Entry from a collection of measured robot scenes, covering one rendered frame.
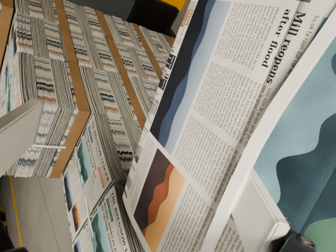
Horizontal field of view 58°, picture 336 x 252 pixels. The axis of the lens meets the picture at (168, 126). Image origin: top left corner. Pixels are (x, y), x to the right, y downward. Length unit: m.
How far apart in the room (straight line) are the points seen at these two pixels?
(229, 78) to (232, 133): 0.05
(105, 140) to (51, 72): 0.35
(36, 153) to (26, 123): 1.03
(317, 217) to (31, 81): 1.02
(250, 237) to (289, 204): 0.05
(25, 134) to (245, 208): 0.13
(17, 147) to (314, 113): 0.17
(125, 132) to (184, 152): 0.80
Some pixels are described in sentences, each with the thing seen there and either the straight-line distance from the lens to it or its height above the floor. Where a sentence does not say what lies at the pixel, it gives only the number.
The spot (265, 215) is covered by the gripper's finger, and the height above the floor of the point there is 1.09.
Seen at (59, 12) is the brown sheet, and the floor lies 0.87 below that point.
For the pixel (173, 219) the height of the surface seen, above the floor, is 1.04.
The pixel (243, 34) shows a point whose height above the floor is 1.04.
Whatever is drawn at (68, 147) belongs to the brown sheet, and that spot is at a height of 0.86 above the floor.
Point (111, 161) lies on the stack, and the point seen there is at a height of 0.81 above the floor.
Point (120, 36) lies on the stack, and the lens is 1.69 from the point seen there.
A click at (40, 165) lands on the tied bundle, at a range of 1.26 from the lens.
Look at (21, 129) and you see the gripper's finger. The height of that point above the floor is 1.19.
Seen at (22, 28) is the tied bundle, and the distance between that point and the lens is 1.40.
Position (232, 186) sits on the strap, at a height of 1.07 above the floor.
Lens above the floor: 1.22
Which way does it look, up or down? 35 degrees down
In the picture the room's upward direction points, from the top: 82 degrees counter-clockwise
